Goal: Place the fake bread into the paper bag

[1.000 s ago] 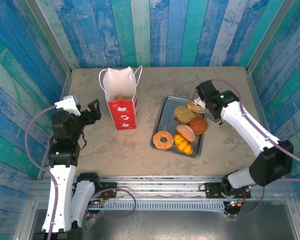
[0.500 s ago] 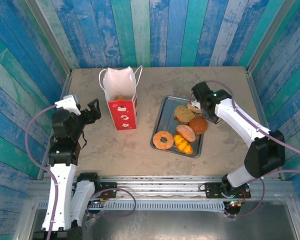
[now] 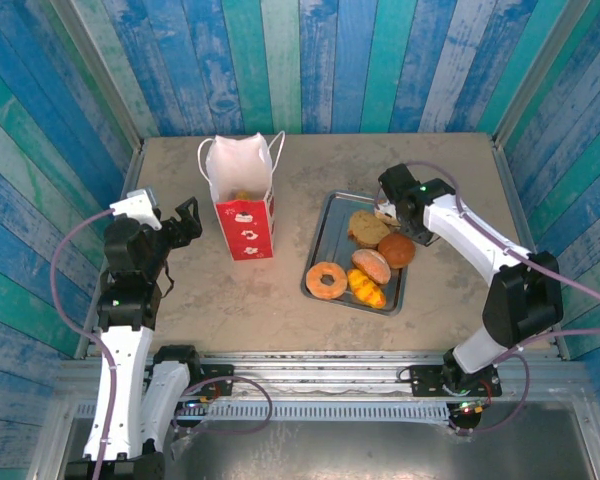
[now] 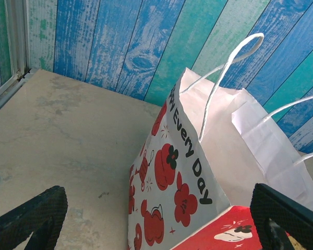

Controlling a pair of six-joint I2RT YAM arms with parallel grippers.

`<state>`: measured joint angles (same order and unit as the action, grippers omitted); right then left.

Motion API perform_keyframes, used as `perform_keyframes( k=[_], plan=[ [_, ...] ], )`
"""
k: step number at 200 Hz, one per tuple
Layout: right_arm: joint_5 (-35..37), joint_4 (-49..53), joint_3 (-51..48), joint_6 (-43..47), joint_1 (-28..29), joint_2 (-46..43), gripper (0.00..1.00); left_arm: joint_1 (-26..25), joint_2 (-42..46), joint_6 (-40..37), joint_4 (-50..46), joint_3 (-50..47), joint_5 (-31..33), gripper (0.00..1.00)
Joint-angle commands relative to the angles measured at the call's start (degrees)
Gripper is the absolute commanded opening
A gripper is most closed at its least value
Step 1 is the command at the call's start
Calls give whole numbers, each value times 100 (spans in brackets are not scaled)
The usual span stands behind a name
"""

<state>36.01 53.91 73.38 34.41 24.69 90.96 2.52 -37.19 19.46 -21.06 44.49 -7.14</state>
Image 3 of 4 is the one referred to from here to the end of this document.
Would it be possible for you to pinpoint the yellow striped fake bread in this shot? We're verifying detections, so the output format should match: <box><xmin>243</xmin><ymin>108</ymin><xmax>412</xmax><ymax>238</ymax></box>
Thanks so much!
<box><xmin>346</xmin><ymin>268</ymin><xmax>387</xmax><ymax>310</ymax></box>

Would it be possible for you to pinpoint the large orange sugared fake bread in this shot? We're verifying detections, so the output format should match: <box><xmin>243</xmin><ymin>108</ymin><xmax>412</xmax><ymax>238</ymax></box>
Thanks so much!
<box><xmin>351</xmin><ymin>248</ymin><xmax>392</xmax><ymax>286</ymax></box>

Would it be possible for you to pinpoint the aluminium corner profile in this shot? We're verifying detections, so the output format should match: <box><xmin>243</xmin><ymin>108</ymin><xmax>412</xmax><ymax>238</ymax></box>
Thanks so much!
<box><xmin>49</xmin><ymin>0</ymin><xmax>144</xmax><ymax>149</ymax></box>
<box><xmin>492</xmin><ymin>0</ymin><xmax>594</xmax><ymax>146</ymax></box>

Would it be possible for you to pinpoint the aluminium rail frame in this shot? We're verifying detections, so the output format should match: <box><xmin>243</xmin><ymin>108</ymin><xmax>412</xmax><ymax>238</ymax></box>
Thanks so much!
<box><xmin>74</xmin><ymin>349</ymin><xmax>566</xmax><ymax>426</ymax></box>

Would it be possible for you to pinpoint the tan fake bread slice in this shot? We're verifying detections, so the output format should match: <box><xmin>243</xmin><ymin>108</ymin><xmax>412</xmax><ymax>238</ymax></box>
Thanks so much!
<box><xmin>347</xmin><ymin>210</ymin><xmax>392</xmax><ymax>250</ymax></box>

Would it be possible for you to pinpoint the white slotted cable duct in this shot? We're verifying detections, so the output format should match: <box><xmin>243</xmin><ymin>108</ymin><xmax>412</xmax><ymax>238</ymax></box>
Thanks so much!
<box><xmin>162</xmin><ymin>402</ymin><xmax>454</xmax><ymax>426</ymax></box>

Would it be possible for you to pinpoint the toasted rectangular fake bread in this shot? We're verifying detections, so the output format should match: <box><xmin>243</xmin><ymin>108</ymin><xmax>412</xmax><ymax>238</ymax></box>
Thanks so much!
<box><xmin>374</xmin><ymin>200</ymin><xmax>402</xmax><ymax>228</ymax></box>

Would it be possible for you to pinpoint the metal baking tray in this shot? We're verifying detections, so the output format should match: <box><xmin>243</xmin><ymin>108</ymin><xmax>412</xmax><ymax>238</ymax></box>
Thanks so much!
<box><xmin>300</xmin><ymin>189</ymin><xmax>410</xmax><ymax>317</ymax></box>

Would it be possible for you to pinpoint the red and white paper bag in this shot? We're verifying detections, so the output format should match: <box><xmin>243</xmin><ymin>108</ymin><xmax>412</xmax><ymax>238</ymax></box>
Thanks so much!
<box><xmin>197</xmin><ymin>130</ymin><xmax>286</xmax><ymax>262</ymax></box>

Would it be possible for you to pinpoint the fake donut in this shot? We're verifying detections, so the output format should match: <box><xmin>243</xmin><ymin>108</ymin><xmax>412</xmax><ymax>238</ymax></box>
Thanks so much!
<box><xmin>305</xmin><ymin>261</ymin><xmax>349</xmax><ymax>301</ymax></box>

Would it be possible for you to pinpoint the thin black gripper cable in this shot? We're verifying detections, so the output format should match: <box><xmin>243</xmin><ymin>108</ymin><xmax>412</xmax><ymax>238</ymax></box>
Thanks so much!
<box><xmin>158</xmin><ymin>257</ymin><xmax>176</xmax><ymax>300</ymax></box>

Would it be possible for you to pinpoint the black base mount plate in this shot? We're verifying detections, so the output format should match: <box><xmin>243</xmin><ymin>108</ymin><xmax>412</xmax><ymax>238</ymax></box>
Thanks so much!
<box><xmin>199</xmin><ymin>363</ymin><xmax>236</xmax><ymax>397</ymax></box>
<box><xmin>408</xmin><ymin>364</ymin><xmax>451</xmax><ymax>399</ymax></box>

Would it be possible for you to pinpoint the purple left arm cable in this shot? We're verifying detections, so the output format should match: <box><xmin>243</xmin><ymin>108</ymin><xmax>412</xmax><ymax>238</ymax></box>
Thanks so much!
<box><xmin>50</xmin><ymin>208</ymin><xmax>119</xmax><ymax>480</ymax></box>

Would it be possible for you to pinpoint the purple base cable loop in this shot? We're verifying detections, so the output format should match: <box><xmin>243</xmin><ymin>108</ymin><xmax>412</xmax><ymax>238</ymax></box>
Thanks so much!
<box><xmin>172</xmin><ymin>374</ymin><xmax>273</xmax><ymax>436</ymax></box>

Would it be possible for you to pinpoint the brown round fake bun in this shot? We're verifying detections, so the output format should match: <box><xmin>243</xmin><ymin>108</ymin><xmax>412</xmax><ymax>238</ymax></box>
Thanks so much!
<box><xmin>377</xmin><ymin>233</ymin><xmax>417</xmax><ymax>270</ymax></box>

